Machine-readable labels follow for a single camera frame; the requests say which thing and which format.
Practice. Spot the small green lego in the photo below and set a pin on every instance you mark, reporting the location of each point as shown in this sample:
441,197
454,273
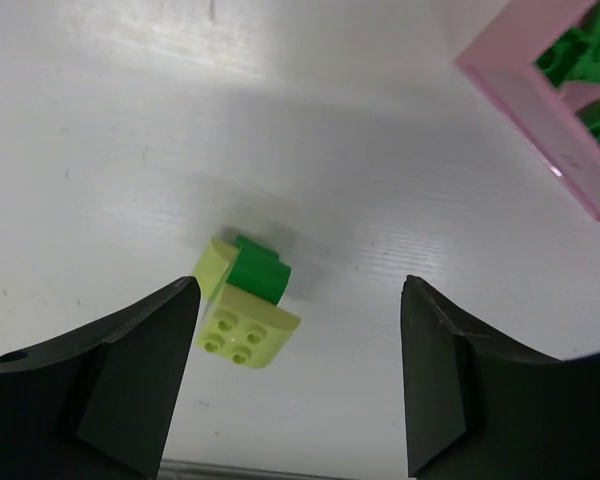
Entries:
575,56

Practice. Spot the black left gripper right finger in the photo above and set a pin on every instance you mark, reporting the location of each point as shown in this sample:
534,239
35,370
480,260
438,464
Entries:
481,405

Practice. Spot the pink plastic container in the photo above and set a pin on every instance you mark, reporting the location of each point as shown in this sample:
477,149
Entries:
500,62

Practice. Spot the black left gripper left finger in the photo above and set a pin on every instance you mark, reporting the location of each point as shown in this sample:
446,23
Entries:
97,402

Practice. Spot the lime and green lego stack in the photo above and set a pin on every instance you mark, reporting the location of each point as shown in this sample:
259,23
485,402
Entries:
242,283

